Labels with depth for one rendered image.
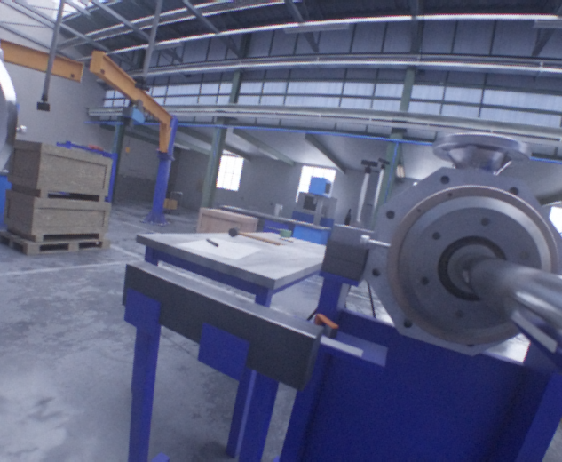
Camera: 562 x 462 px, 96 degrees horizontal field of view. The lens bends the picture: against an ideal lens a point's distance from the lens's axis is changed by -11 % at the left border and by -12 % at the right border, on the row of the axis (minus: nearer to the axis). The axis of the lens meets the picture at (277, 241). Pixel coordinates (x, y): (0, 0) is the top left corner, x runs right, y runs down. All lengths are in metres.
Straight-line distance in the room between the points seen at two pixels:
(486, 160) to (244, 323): 0.76
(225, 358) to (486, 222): 0.68
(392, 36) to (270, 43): 3.53
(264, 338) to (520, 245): 0.59
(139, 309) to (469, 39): 8.48
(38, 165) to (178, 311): 3.58
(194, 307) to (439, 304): 0.60
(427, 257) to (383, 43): 8.16
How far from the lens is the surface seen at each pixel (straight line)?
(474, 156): 0.92
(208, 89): 10.71
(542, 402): 1.02
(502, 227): 0.73
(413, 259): 0.70
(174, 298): 0.84
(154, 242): 1.39
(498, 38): 8.74
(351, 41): 8.92
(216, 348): 0.77
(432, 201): 0.75
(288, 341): 0.68
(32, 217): 4.26
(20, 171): 4.61
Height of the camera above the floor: 1.13
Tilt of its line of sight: 7 degrees down
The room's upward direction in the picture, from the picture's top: 11 degrees clockwise
